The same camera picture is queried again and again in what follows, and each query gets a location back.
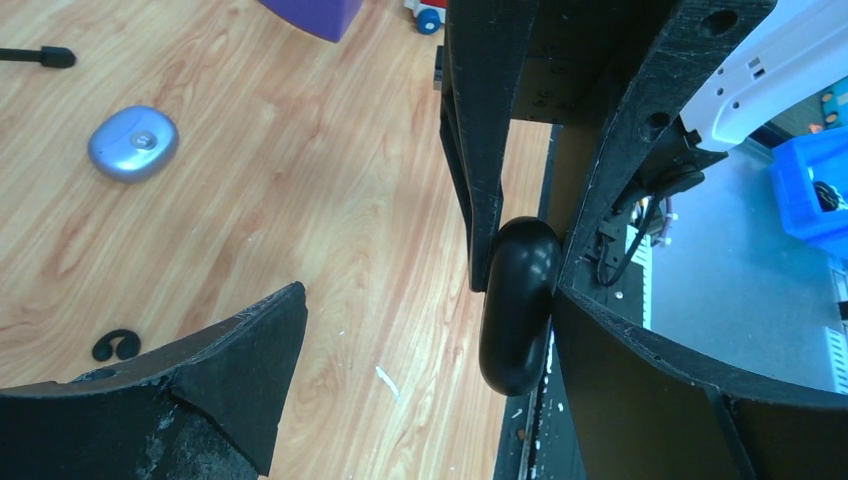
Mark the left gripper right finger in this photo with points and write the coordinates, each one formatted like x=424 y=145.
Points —
x=646 y=407

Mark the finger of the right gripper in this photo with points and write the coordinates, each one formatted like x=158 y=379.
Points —
x=484 y=48
x=660 y=58

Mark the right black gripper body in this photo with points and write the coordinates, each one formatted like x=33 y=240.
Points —
x=575 y=46

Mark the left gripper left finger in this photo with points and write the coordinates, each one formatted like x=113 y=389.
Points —
x=207 y=406

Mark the black earbud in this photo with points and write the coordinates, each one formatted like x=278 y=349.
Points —
x=120 y=343

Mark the black earbud charging case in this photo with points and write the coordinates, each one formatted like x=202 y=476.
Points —
x=517 y=306

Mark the lavender earbud charging case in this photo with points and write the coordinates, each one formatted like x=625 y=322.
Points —
x=133 y=144

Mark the purple phone stand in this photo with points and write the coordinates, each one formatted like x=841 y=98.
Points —
x=326 y=19

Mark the blue plastic bin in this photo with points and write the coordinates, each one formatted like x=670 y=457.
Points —
x=798 y=164

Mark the black tripod mic stand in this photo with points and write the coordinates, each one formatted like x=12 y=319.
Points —
x=47 y=56

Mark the white cable duct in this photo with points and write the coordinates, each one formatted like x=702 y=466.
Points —
x=641 y=265

